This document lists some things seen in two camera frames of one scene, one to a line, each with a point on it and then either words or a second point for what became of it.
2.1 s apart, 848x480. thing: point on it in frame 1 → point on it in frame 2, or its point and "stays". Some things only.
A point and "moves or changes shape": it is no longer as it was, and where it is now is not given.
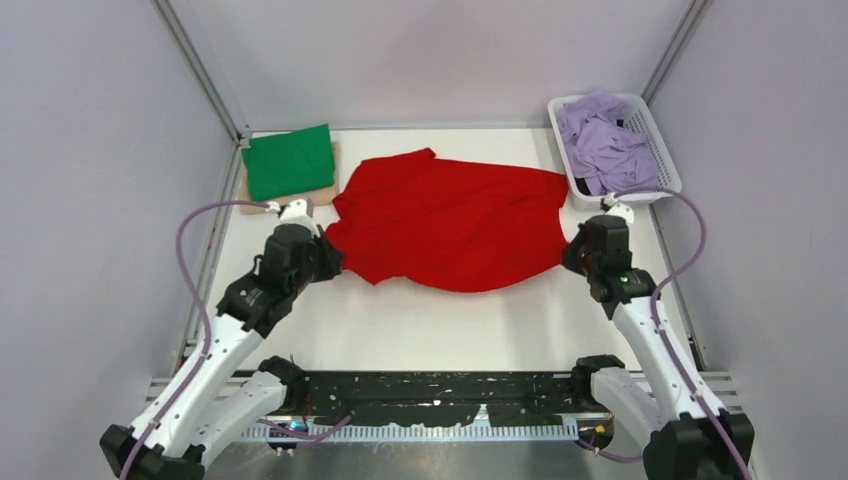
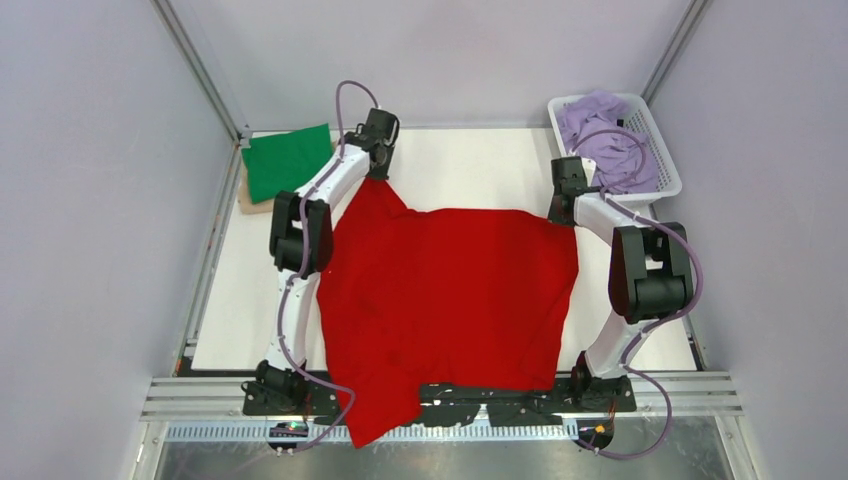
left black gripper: (332, 257) → (381, 174)
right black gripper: (569, 255) → (557, 218)
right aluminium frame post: (692, 17) stays
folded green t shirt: (288, 163) stays
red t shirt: (449, 224) moves or changes shape
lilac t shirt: (615, 159) stays
